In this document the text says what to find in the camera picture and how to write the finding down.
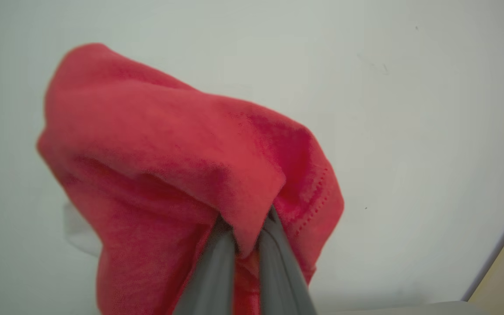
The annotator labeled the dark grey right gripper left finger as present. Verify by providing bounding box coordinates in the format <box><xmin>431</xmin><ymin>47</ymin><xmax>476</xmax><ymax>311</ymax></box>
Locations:
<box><xmin>173</xmin><ymin>215</ymin><xmax>237</xmax><ymax>315</ymax></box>

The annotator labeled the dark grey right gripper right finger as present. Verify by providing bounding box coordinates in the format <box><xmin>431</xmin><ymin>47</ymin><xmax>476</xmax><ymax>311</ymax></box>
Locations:
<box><xmin>259</xmin><ymin>206</ymin><xmax>318</xmax><ymax>315</ymax></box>

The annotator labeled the red cloth garment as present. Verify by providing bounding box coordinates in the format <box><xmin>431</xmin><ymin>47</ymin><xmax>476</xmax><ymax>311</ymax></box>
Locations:
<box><xmin>36</xmin><ymin>42</ymin><xmax>345</xmax><ymax>315</ymax></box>

